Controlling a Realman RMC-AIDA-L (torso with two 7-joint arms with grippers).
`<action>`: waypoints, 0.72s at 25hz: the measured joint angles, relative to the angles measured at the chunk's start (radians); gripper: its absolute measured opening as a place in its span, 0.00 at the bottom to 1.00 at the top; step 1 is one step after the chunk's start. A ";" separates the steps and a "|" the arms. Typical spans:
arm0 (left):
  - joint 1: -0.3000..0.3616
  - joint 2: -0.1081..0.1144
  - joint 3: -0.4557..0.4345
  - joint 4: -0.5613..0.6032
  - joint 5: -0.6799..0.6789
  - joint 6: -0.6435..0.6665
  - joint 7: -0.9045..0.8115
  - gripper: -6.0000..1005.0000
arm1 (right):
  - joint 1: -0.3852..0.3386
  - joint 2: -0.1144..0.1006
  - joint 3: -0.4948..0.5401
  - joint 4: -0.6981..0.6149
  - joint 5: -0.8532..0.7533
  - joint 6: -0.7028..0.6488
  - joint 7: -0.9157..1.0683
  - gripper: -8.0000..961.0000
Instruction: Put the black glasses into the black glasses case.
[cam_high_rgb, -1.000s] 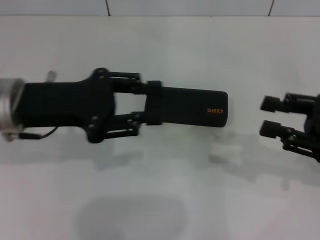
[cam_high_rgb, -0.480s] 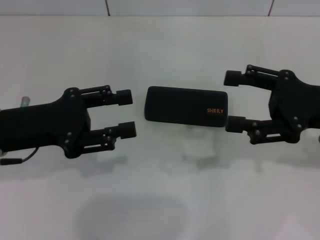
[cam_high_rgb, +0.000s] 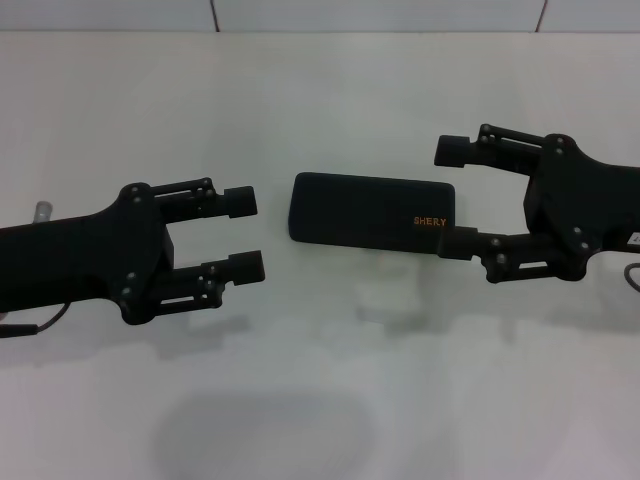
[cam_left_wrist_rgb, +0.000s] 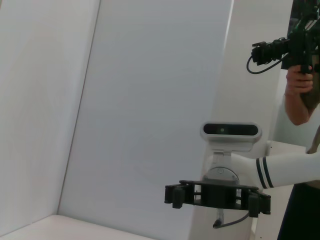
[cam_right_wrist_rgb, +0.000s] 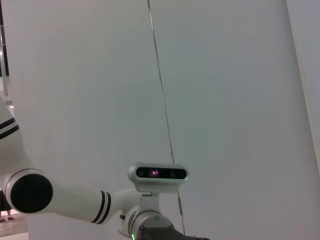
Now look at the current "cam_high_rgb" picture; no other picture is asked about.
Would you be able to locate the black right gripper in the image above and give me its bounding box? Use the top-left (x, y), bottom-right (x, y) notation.
top-left (433, 123), bottom-right (640, 285)

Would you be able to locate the black glasses case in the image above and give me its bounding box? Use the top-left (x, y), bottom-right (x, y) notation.
top-left (287, 171), bottom-right (457, 257)

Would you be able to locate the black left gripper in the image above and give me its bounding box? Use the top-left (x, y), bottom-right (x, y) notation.
top-left (0, 182), bottom-right (176, 326)

